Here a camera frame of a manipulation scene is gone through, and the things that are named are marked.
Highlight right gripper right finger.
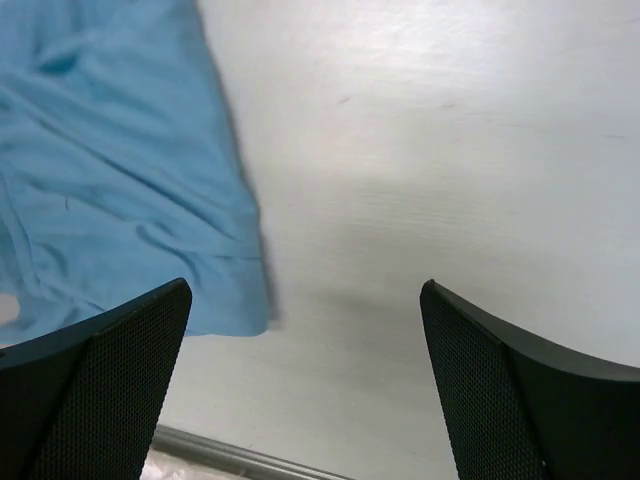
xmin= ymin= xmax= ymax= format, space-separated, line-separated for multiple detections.
xmin=420 ymin=280 xmax=639 ymax=479

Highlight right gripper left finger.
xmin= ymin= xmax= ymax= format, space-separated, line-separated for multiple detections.
xmin=1 ymin=278 xmax=192 ymax=480

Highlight light blue shorts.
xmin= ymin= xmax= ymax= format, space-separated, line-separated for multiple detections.
xmin=1 ymin=1 xmax=270 ymax=344

